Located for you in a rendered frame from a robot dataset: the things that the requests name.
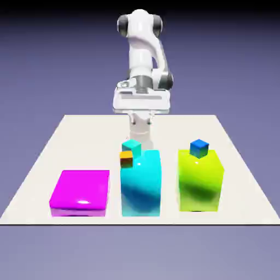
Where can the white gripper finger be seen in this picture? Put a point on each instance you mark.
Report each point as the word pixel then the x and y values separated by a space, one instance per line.
pixel 132 118
pixel 150 118

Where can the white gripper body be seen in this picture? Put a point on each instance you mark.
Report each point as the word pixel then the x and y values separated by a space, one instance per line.
pixel 142 101

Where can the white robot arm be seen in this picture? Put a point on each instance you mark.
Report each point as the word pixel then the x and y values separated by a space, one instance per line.
pixel 140 43

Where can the small teal cube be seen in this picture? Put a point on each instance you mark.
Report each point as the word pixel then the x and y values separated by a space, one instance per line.
pixel 133 147

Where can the small orange cube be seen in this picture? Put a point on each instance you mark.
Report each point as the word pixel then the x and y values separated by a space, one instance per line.
pixel 126 159

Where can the small blue cube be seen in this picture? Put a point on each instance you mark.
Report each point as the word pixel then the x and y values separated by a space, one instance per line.
pixel 199 148

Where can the large cyan box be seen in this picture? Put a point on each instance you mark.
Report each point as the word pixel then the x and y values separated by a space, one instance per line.
pixel 142 186

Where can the large lime green box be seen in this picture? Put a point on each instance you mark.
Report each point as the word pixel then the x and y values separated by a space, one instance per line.
pixel 200 183

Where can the large magenta box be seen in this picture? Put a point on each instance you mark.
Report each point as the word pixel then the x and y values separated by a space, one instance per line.
pixel 81 190

